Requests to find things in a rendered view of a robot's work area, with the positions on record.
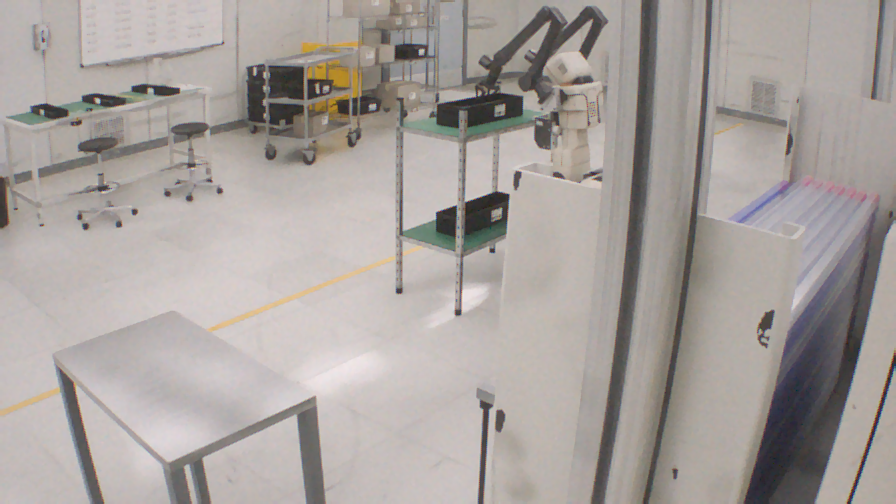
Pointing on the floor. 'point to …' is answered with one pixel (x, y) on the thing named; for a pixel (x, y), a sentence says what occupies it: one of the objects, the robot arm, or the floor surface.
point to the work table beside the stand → (182, 400)
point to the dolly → (280, 117)
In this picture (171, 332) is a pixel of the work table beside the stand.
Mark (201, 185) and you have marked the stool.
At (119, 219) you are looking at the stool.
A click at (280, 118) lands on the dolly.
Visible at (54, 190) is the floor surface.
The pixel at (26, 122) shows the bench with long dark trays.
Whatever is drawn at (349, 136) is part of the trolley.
